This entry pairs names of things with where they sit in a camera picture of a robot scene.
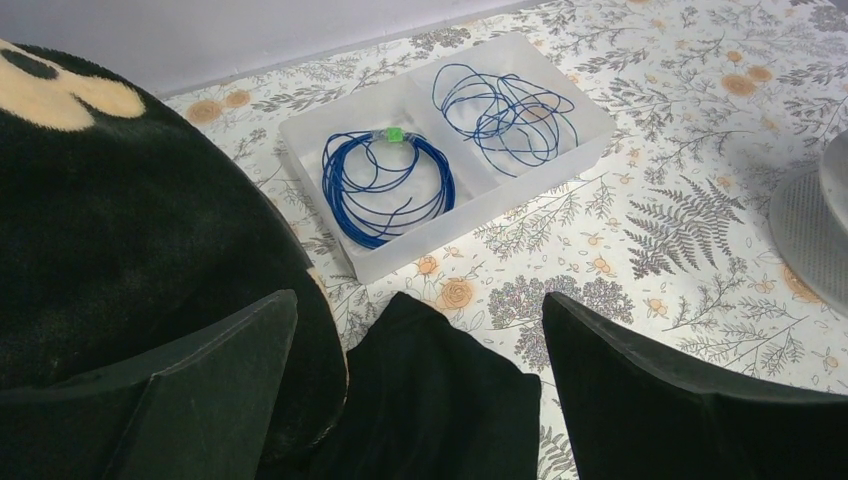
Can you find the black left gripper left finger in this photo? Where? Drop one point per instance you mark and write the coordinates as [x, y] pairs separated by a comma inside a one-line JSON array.
[[195, 408]]

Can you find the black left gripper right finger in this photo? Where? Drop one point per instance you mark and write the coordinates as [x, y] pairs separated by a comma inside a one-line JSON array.
[[638, 409]]

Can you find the black patterned plush blanket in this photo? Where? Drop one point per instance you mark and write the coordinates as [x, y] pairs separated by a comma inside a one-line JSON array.
[[123, 227]]

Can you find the black folded cloth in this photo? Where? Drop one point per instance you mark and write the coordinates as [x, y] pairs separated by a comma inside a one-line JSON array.
[[428, 401]]

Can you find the white perforated spool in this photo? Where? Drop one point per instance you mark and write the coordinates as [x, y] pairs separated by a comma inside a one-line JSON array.
[[808, 223]]

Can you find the coiled blue cable green tie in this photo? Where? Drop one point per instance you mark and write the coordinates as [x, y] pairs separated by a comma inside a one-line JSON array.
[[369, 227]]

